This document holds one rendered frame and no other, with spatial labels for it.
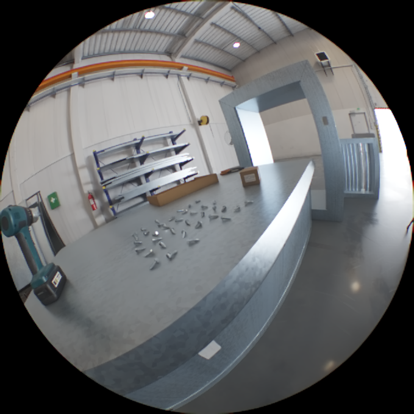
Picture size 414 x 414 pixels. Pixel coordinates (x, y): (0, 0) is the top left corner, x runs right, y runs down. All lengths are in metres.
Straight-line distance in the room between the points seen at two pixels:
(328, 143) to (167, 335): 1.45
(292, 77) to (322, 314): 1.75
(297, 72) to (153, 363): 1.70
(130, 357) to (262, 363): 0.66
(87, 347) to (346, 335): 0.90
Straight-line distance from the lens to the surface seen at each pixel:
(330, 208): 1.56
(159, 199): 0.74
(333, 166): 1.44
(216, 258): 0.21
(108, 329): 0.21
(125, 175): 3.95
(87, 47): 8.30
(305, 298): 0.92
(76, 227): 5.15
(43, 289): 0.40
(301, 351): 0.81
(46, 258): 3.10
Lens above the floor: 0.78
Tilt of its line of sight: 16 degrees down
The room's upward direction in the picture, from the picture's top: 18 degrees counter-clockwise
